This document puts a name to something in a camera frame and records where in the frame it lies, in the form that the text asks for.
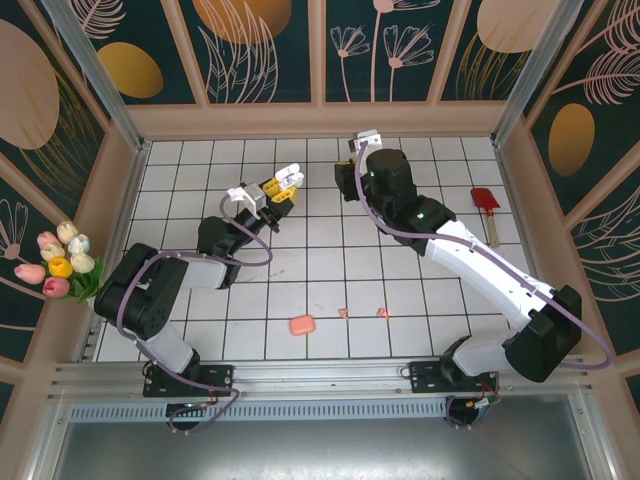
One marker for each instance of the aluminium corner post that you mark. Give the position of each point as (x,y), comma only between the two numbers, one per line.
(98,75)
(533,75)

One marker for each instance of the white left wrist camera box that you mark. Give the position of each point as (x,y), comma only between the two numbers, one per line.
(240,192)

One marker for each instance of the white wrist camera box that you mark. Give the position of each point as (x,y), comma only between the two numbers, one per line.
(240,192)
(367,137)

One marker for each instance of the aluminium frame rail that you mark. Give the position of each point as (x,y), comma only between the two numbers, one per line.
(320,375)

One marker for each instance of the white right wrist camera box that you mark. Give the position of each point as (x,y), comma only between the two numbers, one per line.
(367,137)

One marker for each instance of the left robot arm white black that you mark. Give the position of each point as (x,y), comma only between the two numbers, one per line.
(130,300)

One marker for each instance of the artificial tulip bouquet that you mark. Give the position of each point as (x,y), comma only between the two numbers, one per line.
(60,267)

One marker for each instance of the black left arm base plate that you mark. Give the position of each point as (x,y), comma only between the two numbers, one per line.
(220,377)

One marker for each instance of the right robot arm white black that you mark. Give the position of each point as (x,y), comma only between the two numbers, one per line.
(480,265)

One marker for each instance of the pink earbud charging case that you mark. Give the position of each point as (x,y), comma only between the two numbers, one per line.
(302,325)

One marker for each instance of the white earbud charging case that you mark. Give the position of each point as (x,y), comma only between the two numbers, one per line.
(290,175)

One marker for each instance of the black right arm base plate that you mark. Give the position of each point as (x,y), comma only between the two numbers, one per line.
(425,377)

